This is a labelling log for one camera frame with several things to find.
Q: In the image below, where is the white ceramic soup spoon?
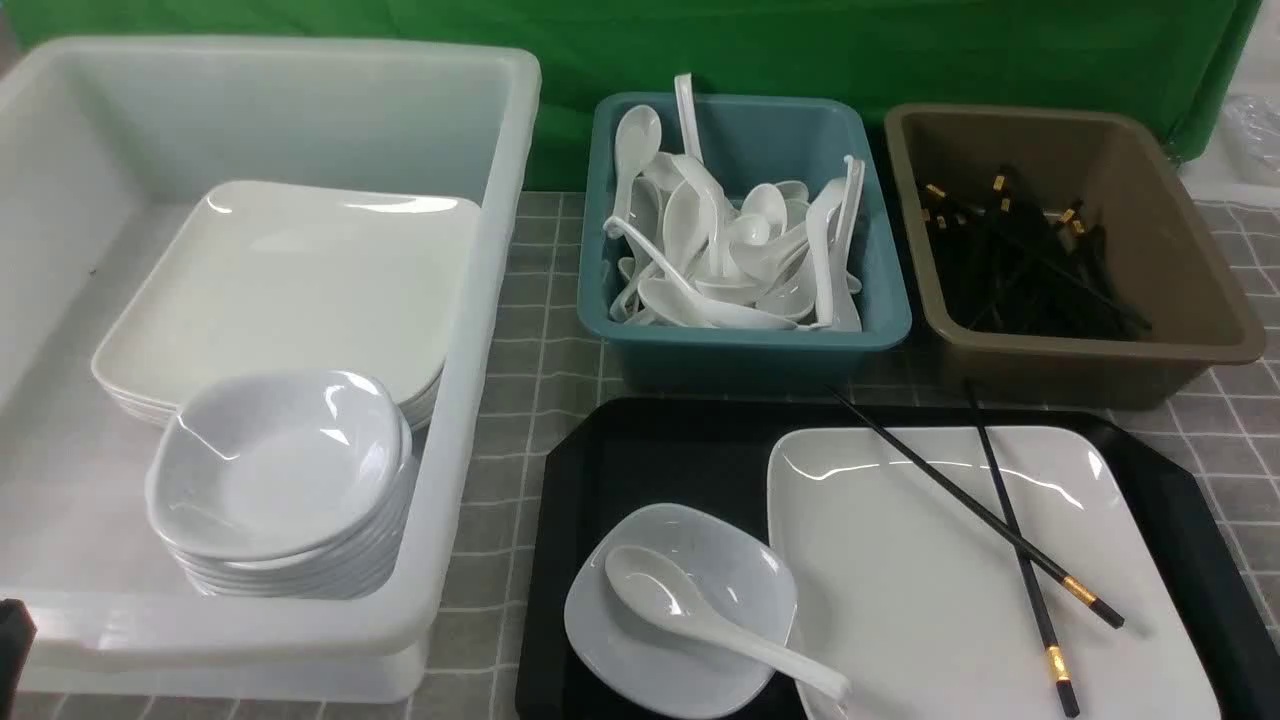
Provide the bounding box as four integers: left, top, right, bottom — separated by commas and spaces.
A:
605, 544, 851, 705

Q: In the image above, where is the small white bowl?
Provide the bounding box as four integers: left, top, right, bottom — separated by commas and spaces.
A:
563, 503, 797, 719

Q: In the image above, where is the white square rice plate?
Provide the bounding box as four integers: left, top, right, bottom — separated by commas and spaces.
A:
767, 425, 1225, 719

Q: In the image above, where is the black gold-tipped chopstick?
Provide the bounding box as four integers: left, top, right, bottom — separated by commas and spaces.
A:
963, 379, 1080, 719
826, 386, 1125, 629

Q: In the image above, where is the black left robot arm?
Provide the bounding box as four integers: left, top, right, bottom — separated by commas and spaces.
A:
1, 598, 37, 696

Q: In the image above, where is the black serving tray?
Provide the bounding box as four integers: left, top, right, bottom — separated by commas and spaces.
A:
515, 398, 1279, 719

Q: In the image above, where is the pile of white spoons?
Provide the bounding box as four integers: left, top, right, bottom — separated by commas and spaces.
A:
603, 73, 868, 333

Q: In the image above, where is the teal plastic bin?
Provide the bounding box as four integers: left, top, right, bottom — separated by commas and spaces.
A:
577, 92, 913, 396

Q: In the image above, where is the stack of small white bowls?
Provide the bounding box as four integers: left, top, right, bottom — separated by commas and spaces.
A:
143, 370, 419, 600

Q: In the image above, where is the pile of black chopsticks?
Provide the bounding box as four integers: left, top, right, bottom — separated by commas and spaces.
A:
918, 163, 1153, 341

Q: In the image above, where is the stack of white square plates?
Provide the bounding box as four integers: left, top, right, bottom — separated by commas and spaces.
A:
90, 179, 483, 429

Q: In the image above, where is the brown plastic bin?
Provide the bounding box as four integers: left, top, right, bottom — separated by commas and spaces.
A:
884, 102, 1266, 410

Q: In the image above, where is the large white plastic bin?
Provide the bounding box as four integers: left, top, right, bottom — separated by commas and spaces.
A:
1, 36, 541, 705

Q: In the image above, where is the grey checked tablecloth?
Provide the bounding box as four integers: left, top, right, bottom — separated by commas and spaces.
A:
12, 192, 1277, 719

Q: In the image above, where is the green backdrop cloth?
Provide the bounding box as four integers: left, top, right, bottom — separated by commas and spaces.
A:
3, 1, 1260, 190

